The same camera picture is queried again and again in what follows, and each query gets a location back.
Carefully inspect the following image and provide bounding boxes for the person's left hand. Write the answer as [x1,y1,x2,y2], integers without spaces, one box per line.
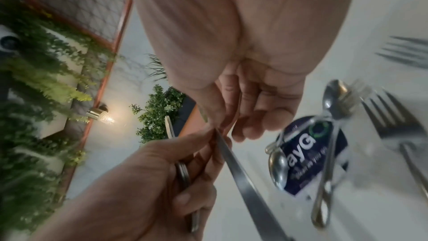
[72,129,234,241]

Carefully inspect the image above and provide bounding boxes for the person's right hand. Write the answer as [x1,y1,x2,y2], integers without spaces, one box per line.
[125,0,362,143]

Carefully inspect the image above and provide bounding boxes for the silver cutlery piece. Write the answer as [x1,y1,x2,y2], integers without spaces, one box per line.
[165,116,201,233]

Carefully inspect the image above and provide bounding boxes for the silver table knife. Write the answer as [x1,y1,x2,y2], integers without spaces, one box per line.
[215,128,296,241]

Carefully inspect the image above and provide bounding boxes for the person's left forearm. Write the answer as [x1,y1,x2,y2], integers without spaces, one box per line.
[29,199,112,241]

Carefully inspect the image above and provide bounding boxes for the green leafy bush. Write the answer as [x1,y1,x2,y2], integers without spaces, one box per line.
[130,84,187,145]

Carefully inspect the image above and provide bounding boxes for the thin grass plant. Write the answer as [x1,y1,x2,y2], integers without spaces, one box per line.
[144,54,169,82]

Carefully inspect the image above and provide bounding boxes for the large silver spoon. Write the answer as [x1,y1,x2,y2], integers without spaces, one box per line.
[311,79,352,229]

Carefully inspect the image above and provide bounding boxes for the small silver spoon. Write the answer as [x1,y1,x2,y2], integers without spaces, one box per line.
[268,118,323,191]

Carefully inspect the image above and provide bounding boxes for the hanging green vines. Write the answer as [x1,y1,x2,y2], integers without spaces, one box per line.
[0,0,118,235]

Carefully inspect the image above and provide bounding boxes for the blue printed card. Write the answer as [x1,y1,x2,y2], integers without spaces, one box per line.
[276,115,349,196]

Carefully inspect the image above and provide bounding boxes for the large silver fork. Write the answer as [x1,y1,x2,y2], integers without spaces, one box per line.
[374,36,428,69]
[360,90,428,206]

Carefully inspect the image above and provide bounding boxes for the glass wall lamp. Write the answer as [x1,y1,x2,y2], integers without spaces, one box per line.
[86,104,116,126]

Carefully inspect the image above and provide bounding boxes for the white security camera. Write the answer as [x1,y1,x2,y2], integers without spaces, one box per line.
[0,24,21,56]

